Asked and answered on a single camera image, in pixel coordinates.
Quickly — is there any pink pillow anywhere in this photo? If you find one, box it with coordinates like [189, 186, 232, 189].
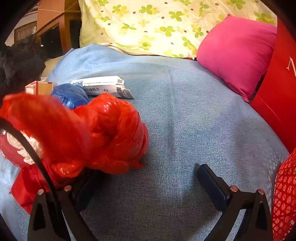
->
[196, 14, 278, 103]

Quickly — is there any knotted red plastic bag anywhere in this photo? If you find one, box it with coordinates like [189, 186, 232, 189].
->
[0, 92, 150, 215]

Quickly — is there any black ruffled clothing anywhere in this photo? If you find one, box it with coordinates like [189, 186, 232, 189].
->
[0, 35, 47, 105]

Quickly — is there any black cable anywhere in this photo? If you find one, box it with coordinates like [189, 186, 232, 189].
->
[0, 118, 67, 232]

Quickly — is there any light blue blanket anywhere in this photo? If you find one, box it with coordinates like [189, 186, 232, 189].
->
[0, 44, 290, 241]

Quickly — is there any red plastic mesh basket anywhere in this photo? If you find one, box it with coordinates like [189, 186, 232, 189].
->
[272, 147, 296, 241]

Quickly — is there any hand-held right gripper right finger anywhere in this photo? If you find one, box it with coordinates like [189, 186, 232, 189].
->
[198, 164, 273, 241]

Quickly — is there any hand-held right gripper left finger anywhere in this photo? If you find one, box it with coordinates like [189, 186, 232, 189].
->
[27, 169, 99, 241]

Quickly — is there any white medicine box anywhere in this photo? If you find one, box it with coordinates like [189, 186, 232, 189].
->
[70, 75, 135, 100]

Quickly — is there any wooden cabinet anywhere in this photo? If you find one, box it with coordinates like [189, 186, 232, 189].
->
[36, 0, 82, 56]

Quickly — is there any clover print quilt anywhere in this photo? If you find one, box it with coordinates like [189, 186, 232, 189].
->
[79, 0, 278, 59]

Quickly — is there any red paper shopping bag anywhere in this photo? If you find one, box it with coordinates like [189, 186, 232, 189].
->
[250, 19, 296, 153]

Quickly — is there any blue plastic bag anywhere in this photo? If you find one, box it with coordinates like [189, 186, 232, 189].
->
[51, 83, 90, 110]

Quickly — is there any red white cardboard box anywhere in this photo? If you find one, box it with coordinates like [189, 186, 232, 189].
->
[25, 81, 58, 96]

